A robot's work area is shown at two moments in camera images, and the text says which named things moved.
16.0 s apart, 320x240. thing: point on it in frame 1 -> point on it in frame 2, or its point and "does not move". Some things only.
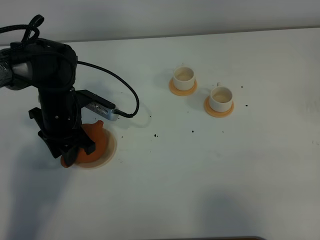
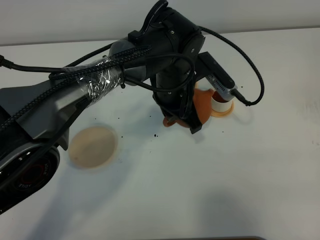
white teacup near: [220, 98] does not move
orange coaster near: [221, 114] does not move
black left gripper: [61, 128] -> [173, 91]
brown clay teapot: [96, 134] -> [202, 99]
